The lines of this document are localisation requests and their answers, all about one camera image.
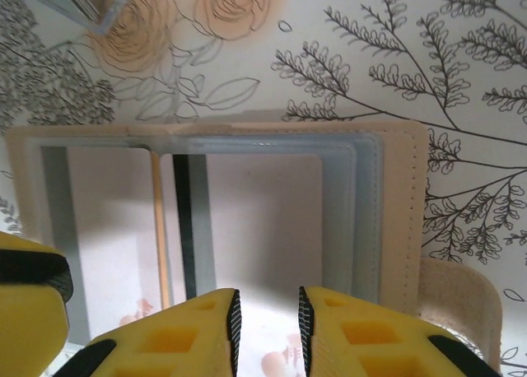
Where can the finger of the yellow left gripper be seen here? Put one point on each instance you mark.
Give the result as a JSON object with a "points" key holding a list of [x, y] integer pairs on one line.
{"points": [[29, 319]]}

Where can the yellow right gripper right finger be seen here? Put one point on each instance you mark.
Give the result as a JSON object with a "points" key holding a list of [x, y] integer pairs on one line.
{"points": [[370, 340]]}

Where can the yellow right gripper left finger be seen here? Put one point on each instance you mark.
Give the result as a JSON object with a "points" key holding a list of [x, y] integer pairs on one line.
{"points": [[173, 340]]}

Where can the beige card holder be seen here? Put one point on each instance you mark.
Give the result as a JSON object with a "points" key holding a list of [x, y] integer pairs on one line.
{"points": [[399, 187]]}

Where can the white card grey band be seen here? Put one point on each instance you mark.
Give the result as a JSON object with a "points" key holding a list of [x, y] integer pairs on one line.
{"points": [[107, 229]]}

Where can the white card black stripe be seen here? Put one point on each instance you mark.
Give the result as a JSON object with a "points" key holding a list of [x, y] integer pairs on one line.
{"points": [[255, 220]]}

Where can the clear acrylic organizer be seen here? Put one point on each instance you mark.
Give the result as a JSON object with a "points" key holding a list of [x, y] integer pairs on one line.
{"points": [[82, 2]]}

